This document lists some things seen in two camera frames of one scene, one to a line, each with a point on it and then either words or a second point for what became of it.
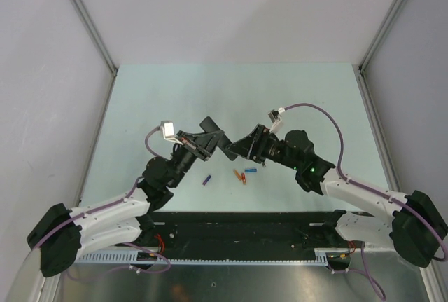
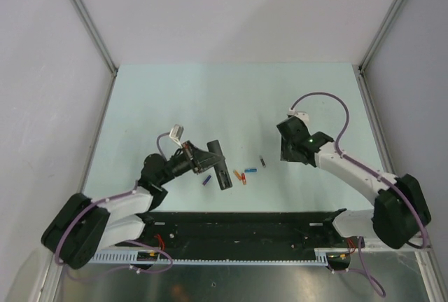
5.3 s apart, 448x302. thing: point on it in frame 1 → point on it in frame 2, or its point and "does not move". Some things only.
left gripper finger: x=211 y=139 → x=202 y=158
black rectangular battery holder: x=209 y=125 → x=222 y=176
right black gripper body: x=268 y=147 → x=286 y=152
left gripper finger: x=216 y=148 → x=218 y=165
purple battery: x=206 y=180 does not move
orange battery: x=237 y=174 does not move
